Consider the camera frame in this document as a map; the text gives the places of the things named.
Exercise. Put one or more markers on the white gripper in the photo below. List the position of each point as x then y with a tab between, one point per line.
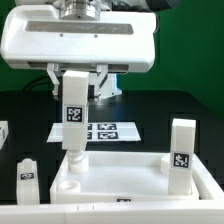
35	37

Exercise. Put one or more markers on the white desk tabletop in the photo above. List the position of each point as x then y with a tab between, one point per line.
116	177

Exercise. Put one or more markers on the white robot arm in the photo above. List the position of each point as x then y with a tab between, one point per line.
90	10

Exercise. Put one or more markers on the white L-shaped fence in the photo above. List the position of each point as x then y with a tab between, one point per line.
208	210

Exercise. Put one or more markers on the white marker base plate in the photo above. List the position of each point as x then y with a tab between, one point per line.
109	131

